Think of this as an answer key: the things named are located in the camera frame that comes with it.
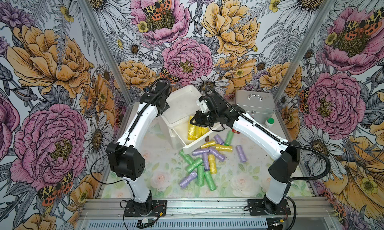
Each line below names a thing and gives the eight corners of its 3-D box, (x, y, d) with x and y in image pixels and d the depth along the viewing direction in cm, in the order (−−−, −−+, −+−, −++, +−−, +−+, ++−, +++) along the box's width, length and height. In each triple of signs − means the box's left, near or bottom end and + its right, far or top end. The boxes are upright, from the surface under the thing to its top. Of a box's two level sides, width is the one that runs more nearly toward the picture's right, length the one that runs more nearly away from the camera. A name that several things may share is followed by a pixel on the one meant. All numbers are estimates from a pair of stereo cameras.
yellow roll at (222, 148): (215, 151, 96) (216, 148, 93) (215, 146, 98) (216, 143, 96) (232, 152, 95) (232, 150, 93) (231, 147, 97) (232, 145, 95)
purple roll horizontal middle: (192, 156, 94) (192, 154, 91) (191, 152, 95) (191, 150, 93) (208, 152, 95) (209, 150, 93) (207, 149, 97) (208, 147, 95)
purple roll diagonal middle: (207, 152, 96) (207, 149, 94) (209, 149, 97) (210, 146, 95) (223, 162, 92) (223, 160, 89) (225, 159, 93) (225, 157, 90)
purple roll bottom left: (182, 189, 81) (182, 188, 79) (179, 185, 83) (179, 183, 81) (197, 175, 86) (197, 174, 84) (194, 172, 87) (194, 170, 85)
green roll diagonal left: (188, 174, 86) (188, 172, 84) (184, 169, 88) (184, 168, 86) (203, 162, 91) (203, 160, 89) (199, 158, 93) (199, 156, 91)
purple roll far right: (241, 162, 92) (242, 161, 90) (235, 147, 98) (236, 145, 96) (246, 161, 92) (247, 160, 90) (240, 146, 99) (241, 144, 97)
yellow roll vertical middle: (209, 174, 87) (209, 172, 85) (208, 156, 94) (208, 153, 92) (216, 174, 87) (217, 172, 85) (215, 156, 94) (215, 153, 92)
